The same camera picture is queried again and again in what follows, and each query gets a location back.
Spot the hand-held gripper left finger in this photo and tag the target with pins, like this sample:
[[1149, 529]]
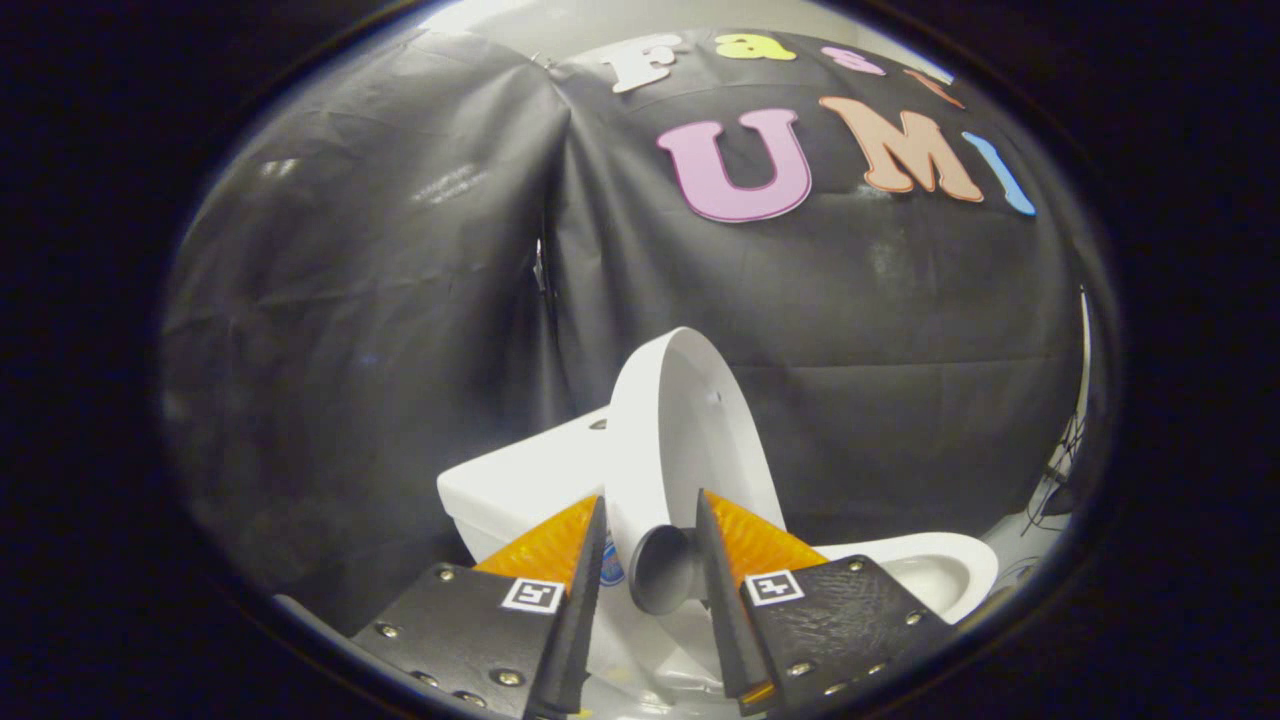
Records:
[[580, 640]]

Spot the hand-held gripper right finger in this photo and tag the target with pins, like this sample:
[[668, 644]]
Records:
[[730, 620]]

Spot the white toilet lid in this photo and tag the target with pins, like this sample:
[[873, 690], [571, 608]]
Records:
[[680, 430]]

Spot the white toilet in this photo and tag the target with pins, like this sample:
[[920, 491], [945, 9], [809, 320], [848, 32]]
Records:
[[520, 480]]

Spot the black backdrop cloth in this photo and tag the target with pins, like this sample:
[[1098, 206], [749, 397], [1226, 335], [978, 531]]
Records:
[[400, 300]]

